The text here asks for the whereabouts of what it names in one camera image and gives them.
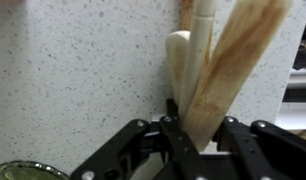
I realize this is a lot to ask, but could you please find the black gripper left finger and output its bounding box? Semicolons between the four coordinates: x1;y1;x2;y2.
70;98;214;180

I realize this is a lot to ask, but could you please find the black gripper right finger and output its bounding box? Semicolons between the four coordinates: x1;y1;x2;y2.
212;115;306;180

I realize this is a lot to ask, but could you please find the pale wooden spoon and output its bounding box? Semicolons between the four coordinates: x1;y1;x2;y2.
165;29;192;106

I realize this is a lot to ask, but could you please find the burnt wooden fork spoon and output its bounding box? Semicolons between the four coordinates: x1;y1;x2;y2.
179;0;196;33

